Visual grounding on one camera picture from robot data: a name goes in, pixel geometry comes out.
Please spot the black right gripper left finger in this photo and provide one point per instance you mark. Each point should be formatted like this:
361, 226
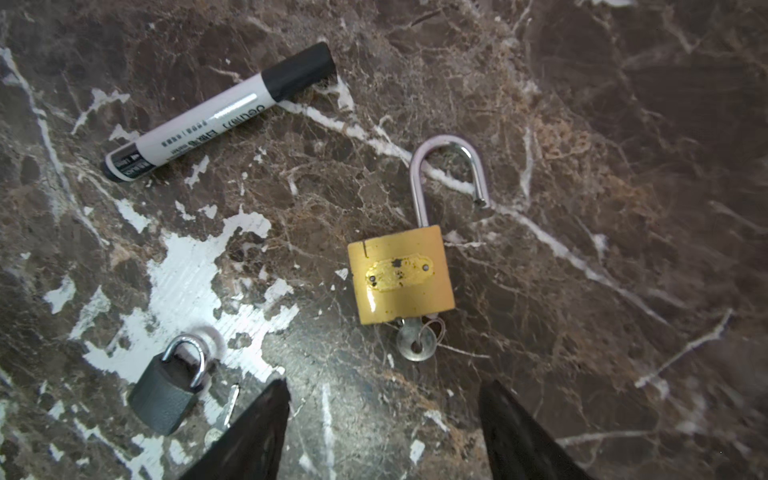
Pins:
252, 447

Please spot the small dark grey padlock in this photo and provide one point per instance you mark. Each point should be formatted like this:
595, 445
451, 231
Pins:
169, 386

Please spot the silver brass padlock key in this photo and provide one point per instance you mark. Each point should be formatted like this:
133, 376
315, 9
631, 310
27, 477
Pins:
418, 338

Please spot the brass padlock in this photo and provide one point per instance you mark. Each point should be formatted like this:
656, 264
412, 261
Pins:
406, 275

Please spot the small silver key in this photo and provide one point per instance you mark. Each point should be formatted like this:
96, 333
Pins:
222, 422

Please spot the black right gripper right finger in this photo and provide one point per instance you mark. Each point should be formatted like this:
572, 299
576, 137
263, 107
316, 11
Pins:
517, 446

